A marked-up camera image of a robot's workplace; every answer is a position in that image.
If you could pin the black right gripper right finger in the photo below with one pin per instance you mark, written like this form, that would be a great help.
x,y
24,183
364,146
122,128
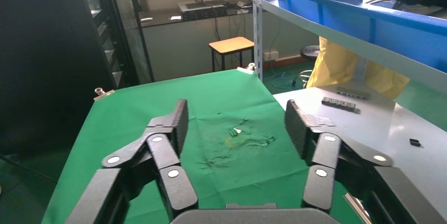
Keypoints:
x,y
324,152

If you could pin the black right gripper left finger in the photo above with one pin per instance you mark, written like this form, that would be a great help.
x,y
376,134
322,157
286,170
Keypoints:
x,y
164,152

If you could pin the grey metal clip strip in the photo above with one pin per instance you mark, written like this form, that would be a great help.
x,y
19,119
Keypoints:
x,y
340,104

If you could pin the blue plastic bin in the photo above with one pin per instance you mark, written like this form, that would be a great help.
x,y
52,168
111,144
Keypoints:
x,y
349,20

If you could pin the yellow plastic bag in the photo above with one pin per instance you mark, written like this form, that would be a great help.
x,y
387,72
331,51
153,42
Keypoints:
x,y
335,65

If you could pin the small black plastic piece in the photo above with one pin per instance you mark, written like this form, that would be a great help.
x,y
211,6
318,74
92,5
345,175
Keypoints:
x,y
415,142

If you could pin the white shelf board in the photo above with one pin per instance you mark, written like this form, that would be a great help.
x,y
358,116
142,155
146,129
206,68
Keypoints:
x,y
349,46

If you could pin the stool with chrome base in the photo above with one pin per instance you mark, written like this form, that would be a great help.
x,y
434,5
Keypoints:
x,y
310,52

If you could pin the grey office desk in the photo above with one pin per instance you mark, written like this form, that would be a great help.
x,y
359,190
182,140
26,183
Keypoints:
x,y
181,44

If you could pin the wooden top stool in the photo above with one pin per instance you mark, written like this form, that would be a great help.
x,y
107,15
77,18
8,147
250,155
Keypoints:
x,y
230,44

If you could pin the black stand pole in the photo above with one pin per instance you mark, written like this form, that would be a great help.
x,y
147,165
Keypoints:
x,y
140,27

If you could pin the black equipment box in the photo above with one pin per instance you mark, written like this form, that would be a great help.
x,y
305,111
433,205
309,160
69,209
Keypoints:
x,y
204,13

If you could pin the grey perforated shelf upright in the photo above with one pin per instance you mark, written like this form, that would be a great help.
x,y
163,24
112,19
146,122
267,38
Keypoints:
x,y
257,23

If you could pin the white keyboard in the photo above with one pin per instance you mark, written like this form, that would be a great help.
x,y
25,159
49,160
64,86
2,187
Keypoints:
x,y
200,5

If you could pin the black server cabinet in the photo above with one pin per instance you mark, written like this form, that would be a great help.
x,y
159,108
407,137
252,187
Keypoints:
x,y
52,41

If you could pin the white wall socket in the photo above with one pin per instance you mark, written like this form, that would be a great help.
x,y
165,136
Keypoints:
x,y
271,56

